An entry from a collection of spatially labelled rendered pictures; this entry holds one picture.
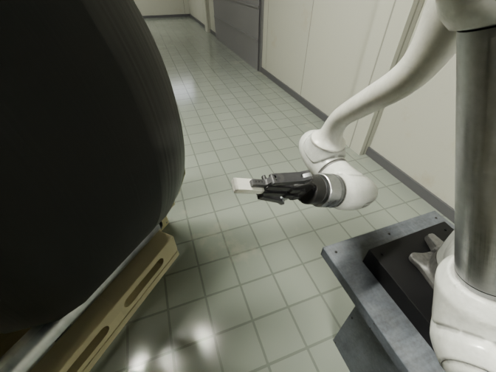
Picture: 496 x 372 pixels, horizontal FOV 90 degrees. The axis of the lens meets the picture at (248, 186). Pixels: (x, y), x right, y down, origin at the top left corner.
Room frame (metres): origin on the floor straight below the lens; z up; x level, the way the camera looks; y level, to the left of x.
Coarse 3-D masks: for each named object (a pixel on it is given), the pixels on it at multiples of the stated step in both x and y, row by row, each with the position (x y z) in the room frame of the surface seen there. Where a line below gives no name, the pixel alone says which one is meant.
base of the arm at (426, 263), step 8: (432, 240) 0.44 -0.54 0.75; (440, 240) 0.44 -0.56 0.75; (432, 248) 0.43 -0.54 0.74; (416, 256) 0.40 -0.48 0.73; (424, 256) 0.40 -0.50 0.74; (432, 256) 0.39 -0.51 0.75; (416, 264) 0.38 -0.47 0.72; (424, 264) 0.37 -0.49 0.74; (432, 264) 0.36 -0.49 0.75; (424, 272) 0.35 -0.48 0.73; (432, 272) 0.35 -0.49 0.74; (432, 280) 0.33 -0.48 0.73; (432, 288) 0.32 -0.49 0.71
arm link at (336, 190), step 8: (328, 176) 0.48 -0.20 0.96; (336, 176) 0.49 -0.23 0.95; (328, 184) 0.46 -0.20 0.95; (336, 184) 0.46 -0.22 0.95; (344, 184) 0.48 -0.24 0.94; (328, 192) 0.45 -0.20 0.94; (336, 192) 0.45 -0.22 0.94; (344, 192) 0.46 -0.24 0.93; (328, 200) 0.43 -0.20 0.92; (336, 200) 0.44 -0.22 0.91
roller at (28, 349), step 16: (160, 224) 0.37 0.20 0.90; (144, 240) 0.33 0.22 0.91; (128, 256) 0.29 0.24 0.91; (64, 320) 0.16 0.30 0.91; (32, 336) 0.14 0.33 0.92; (48, 336) 0.14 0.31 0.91; (16, 352) 0.11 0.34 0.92; (32, 352) 0.12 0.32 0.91; (0, 368) 0.09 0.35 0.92; (16, 368) 0.10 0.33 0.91
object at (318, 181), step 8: (312, 176) 0.47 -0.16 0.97; (320, 176) 0.48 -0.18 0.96; (296, 184) 0.44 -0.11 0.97; (304, 184) 0.43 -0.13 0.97; (312, 184) 0.44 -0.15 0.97; (320, 184) 0.45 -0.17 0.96; (288, 192) 0.43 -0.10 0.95; (312, 192) 0.44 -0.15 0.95; (320, 192) 0.44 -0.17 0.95; (304, 200) 0.44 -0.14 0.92; (312, 200) 0.43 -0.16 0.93; (320, 200) 0.43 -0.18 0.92
